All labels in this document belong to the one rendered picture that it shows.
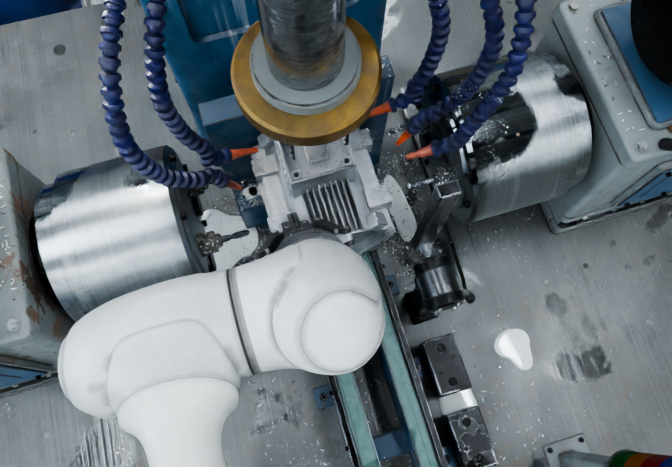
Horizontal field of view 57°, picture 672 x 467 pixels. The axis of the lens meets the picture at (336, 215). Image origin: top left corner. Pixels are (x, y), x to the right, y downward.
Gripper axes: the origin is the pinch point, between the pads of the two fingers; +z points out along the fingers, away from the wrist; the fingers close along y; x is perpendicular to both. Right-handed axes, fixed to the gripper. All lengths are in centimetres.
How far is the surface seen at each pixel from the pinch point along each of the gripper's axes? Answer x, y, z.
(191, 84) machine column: -23.7, 9.8, 19.1
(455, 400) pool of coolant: 41.9, -20.0, 12.0
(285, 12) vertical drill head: -26.3, -3.6, -28.8
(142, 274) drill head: 0.3, 22.4, -1.4
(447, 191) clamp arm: -2.4, -19.1, -14.1
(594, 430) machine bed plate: 52, -42, 6
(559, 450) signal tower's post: 53, -35, 5
